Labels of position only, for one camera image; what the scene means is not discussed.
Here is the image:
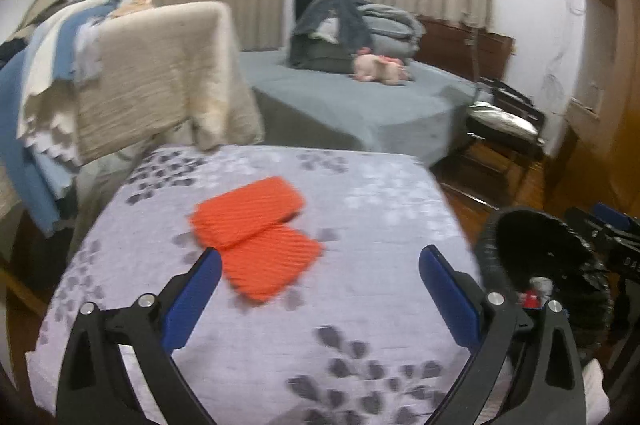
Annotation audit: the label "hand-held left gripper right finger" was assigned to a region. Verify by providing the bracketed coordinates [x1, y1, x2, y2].
[419, 245, 586, 425]

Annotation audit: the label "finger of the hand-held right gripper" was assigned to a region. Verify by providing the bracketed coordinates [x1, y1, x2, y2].
[565, 204, 632, 243]

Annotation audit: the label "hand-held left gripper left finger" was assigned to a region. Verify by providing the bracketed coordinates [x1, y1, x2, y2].
[55, 247, 223, 425]

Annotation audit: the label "black trash bin with bag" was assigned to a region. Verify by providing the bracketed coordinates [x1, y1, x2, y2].
[472, 206, 616, 356]

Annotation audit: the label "orange knitted cloth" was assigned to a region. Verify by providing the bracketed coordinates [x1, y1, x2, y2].
[189, 176, 325, 303]

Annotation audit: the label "black metal chair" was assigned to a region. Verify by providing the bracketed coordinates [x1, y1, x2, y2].
[462, 78, 546, 206]

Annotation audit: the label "grey floral tablecloth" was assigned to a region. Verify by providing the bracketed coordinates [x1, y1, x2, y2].
[25, 144, 506, 425]

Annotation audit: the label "white fabric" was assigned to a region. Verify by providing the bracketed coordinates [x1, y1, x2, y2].
[582, 357, 612, 425]

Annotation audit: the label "wooden wardrobe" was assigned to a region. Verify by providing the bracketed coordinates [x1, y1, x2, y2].
[550, 0, 640, 216]

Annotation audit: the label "silver seat cushion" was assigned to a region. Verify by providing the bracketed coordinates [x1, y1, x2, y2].
[467, 102, 540, 138]

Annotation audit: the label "bed with grey bedspread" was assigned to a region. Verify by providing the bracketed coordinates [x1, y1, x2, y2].
[240, 49, 483, 168]

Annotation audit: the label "beige quilt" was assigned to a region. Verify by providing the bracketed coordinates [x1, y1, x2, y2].
[75, 1, 263, 163]

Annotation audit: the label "dark wooden headboard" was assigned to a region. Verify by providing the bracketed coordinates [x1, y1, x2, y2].
[417, 15, 516, 81]

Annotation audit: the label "pink plush pig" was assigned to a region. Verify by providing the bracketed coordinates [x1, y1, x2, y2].
[350, 54, 413, 85]

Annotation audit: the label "blue and white blanket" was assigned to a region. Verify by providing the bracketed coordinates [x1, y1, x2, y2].
[0, 0, 126, 236]

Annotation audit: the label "folded grey blankets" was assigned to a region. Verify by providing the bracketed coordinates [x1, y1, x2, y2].
[357, 2, 426, 61]

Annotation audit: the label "pile of dark clothes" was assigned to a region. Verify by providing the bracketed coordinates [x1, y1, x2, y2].
[290, 0, 373, 68]

